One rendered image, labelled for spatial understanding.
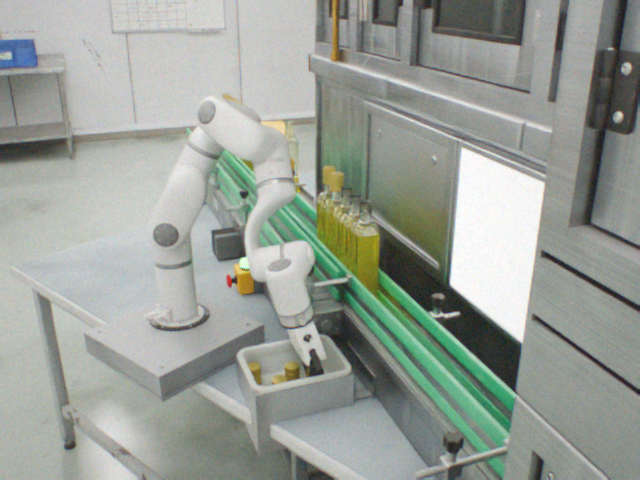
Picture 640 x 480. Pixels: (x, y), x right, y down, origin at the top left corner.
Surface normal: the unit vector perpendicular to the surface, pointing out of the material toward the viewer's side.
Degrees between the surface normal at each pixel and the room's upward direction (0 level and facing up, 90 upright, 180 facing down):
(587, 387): 90
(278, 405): 90
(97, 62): 90
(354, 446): 0
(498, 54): 90
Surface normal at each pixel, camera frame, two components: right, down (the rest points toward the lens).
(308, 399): 0.35, 0.36
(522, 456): -0.94, 0.14
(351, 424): 0.00, -0.92
